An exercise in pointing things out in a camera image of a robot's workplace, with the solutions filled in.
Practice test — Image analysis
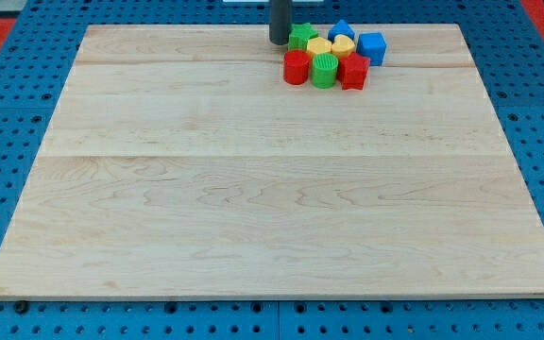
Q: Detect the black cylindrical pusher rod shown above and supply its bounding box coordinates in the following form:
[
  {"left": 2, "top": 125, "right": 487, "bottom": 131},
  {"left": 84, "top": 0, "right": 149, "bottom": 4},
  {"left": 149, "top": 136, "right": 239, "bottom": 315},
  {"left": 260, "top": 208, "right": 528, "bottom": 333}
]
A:
[{"left": 268, "top": 0, "right": 293, "bottom": 45}]

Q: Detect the green star block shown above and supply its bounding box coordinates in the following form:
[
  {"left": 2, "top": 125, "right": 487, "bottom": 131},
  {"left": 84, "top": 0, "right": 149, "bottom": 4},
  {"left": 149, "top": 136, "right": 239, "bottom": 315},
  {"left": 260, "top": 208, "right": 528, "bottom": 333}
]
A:
[{"left": 288, "top": 23, "right": 318, "bottom": 51}]

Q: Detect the yellow hexagon block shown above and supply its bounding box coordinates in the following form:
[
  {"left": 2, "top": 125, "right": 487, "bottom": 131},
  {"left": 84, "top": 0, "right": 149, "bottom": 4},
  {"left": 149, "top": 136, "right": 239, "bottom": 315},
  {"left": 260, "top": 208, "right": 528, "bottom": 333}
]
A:
[{"left": 306, "top": 37, "right": 332, "bottom": 60}]

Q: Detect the red star block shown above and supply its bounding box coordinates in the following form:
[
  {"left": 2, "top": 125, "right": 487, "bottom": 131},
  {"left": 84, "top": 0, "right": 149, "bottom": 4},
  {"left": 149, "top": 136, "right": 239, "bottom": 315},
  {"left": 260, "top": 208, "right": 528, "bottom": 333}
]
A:
[{"left": 337, "top": 52, "right": 370, "bottom": 90}]

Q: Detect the red cylinder block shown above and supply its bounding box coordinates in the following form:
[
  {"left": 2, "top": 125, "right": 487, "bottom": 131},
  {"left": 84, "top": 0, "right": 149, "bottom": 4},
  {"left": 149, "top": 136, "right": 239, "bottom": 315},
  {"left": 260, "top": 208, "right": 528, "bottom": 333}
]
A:
[{"left": 283, "top": 49, "right": 310, "bottom": 85}]

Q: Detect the blue pentagon block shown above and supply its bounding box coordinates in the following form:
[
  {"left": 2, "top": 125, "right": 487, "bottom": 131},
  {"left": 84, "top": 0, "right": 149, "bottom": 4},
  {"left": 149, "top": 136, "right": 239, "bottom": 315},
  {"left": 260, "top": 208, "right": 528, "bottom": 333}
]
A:
[{"left": 327, "top": 19, "right": 355, "bottom": 42}]

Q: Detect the yellow heart block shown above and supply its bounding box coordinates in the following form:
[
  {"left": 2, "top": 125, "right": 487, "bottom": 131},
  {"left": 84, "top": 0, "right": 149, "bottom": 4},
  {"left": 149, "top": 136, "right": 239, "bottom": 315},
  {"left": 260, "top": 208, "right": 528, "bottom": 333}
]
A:
[{"left": 331, "top": 34, "right": 356, "bottom": 59}]

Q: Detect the green cylinder block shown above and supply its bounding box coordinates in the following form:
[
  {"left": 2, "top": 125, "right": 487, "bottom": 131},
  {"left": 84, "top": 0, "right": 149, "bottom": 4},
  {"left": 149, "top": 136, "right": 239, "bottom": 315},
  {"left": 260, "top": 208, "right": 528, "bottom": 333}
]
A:
[{"left": 311, "top": 53, "right": 339, "bottom": 89}]

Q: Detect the blue cube block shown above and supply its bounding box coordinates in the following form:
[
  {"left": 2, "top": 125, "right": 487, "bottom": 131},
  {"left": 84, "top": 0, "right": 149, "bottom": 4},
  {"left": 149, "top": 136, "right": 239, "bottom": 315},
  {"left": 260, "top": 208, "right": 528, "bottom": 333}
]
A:
[{"left": 356, "top": 32, "right": 387, "bottom": 66}]

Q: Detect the light wooden board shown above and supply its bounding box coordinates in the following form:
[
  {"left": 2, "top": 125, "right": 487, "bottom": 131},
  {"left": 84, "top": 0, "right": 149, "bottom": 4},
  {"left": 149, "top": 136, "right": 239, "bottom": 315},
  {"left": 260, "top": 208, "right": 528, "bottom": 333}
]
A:
[{"left": 0, "top": 24, "right": 544, "bottom": 301}]

